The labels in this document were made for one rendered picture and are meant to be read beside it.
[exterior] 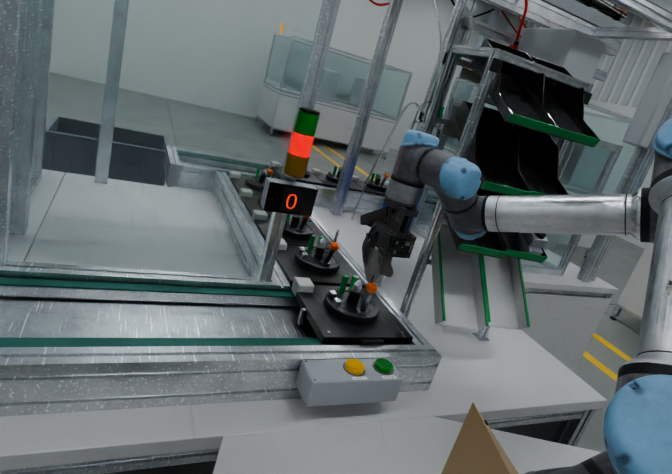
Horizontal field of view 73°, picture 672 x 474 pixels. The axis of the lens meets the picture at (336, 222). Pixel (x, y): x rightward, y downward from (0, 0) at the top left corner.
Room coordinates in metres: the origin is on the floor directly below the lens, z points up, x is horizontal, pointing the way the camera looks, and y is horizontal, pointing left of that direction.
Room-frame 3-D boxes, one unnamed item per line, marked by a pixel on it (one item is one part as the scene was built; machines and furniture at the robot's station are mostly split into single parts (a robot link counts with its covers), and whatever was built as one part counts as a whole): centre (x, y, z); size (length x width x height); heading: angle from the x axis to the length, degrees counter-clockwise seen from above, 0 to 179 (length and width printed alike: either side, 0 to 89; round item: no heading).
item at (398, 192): (0.98, -0.13, 1.31); 0.08 x 0.08 x 0.05
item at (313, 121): (1.06, 0.13, 1.39); 0.05 x 0.05 x 0.05
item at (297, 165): (1.06, 0.13, 1.29); 0.05 x 0.05 x 0.05
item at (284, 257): (1.27, 0.02, 1.01); 0.24 x 0.24 x 0.13; 27
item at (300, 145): (1.06, 0.13, 1.34); 0.05 x 0.05 x 0.05
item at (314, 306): (1.04, -0.10, 0.96); 0.24 x 0.24 x 0.02; 27
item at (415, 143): (0.98, -0.13, 1.39); 0.09 x 0.08 x 0.11; 39
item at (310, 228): (1.48, 0.13, 1.01); 0.24 x 0.24 x 0.13; 27
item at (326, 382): (0.81, -0.12, 0.93); 0.21 x 0.07 x 0.06; 117
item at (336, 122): (10.77, 0.89, 1.13); 2.86 x 1.56 x 2.25; 116
